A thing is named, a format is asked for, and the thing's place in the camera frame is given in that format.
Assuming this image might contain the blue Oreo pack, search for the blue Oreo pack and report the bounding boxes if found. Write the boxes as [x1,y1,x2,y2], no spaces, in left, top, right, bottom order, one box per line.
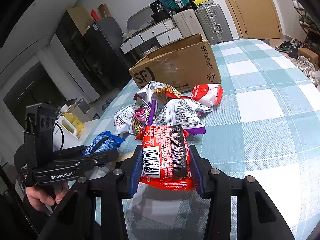
[82,131,125,156]

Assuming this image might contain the red barcode snack pack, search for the red barcode snack pack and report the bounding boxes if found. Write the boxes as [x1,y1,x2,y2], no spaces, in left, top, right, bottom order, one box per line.
[136,125,195,191]

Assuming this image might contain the small white red snack bag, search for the small white red snack bag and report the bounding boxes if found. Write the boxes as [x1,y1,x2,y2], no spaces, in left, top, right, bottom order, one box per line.
[114,105,135,135]

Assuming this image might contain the pink purple candy bag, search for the pink purple candy bag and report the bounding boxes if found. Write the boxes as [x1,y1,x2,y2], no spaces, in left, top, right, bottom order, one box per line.
[132,98,159,135]

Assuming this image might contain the silver purple snack bag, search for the silver purple snack bag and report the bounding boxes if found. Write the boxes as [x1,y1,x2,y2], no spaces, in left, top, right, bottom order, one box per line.
[152,99,212,135]

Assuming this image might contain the red white snack pouch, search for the red white snack pouch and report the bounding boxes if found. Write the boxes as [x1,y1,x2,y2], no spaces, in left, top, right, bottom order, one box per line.
[190,84,223,107]

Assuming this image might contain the silver noodle snack bag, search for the silver noodle snack bag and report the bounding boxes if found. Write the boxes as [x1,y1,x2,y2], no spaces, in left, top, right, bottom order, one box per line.
[133,81,190,110]

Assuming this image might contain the clear cracker pack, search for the clear cracker pack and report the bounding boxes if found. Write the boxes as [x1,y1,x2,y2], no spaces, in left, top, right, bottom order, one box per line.
[110,152,133,170]

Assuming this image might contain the person's left hand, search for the person's left hand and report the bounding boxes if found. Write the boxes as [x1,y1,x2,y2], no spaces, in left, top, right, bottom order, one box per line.
[25,182,69,215]

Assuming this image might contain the white electric kettle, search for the white electric kettle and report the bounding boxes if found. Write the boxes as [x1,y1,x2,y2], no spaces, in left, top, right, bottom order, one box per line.
[53,116,82,150]

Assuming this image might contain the grey slippers pair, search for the grey slippers pair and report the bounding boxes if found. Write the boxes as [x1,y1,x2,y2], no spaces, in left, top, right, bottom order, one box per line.
[101,99,112,111]

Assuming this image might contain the teal white plaid tablecloth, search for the teal white plaid tablecloth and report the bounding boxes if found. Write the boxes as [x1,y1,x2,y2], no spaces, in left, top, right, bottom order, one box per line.
[85,38,319,239]

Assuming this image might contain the black refrigerator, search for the black refrigerator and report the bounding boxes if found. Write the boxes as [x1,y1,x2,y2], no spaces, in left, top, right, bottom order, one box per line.
[84,17,135,90]

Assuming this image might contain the SF Express cardboard box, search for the SF Express cardboard box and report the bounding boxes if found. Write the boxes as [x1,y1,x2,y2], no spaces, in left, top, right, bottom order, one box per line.
[129,34,221,92]

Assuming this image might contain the white drawer desk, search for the white drawer desk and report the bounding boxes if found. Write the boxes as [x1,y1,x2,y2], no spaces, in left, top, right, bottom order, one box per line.
[120,18,183,54]

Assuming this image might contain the silver aluminium suitcase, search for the silver aluminium suitcase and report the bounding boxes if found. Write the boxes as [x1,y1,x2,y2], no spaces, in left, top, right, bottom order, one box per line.
[195,3,233,45]

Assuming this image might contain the beige hard suitcase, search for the beige hard suitcase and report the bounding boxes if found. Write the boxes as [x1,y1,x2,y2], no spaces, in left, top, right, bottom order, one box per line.
[171,9,205,38]

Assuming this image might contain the grey oval mirror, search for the grey oval mirror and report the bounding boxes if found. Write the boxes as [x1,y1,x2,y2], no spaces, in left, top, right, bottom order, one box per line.
[126,7,153,30]

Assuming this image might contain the small cardboard box on floor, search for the small cardboard box on floor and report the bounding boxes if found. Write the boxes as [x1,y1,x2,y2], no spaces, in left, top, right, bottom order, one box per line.
[298,48,319,67]

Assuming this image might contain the wooden door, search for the wooden door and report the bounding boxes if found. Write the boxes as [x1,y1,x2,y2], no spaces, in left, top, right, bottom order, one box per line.
[225,0,282,40]

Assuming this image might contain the wooden shoe rack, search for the wooden shoe rack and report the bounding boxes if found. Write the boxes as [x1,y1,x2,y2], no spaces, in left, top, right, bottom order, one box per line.
[292,0,319,55]

